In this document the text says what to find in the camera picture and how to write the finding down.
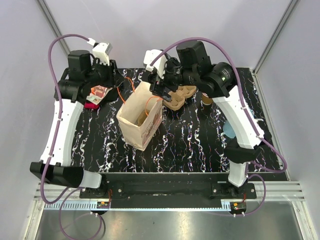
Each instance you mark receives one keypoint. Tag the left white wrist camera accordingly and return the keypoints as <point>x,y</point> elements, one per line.
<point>101,50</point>

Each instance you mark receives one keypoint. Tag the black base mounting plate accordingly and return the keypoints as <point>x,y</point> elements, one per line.
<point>172,191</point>

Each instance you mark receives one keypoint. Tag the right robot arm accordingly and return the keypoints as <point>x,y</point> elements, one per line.
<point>219,82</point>

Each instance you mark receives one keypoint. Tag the paper takeout bag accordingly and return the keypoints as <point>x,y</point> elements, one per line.
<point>141,99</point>

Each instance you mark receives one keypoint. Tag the paper cup stack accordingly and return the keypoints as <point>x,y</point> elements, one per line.
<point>206,100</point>

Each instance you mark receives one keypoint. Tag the blue plastic cup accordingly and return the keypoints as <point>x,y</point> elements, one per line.
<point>228,130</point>

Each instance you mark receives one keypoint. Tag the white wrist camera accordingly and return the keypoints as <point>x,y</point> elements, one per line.
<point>155,60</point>
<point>101,50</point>

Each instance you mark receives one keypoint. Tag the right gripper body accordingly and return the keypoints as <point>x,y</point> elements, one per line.
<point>158,85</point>

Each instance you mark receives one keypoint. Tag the red cloth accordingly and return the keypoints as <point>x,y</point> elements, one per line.
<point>91,106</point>

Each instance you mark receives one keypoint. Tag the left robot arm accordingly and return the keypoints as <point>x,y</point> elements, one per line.
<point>85,70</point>

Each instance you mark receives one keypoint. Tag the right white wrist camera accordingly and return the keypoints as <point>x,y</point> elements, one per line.
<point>155,60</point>

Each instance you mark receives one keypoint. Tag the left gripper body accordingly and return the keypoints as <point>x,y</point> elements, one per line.
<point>103,75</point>

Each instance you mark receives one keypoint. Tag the cardboard cup carrier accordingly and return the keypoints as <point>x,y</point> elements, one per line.
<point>179,97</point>
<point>142,117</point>

